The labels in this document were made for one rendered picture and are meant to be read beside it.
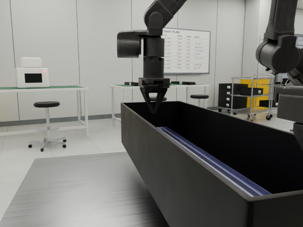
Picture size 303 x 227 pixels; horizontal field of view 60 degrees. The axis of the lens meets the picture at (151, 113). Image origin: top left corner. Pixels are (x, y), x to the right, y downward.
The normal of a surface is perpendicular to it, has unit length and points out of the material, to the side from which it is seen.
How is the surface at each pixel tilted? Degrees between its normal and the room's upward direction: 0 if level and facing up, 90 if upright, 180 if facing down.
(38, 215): 0
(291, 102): 89
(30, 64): 90
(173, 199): 90
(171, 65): 90
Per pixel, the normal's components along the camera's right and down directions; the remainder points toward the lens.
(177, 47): 0.44, 0.14
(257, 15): -0.90, 0.07
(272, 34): -1.00, 0.05
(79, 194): 0.00, -0.99
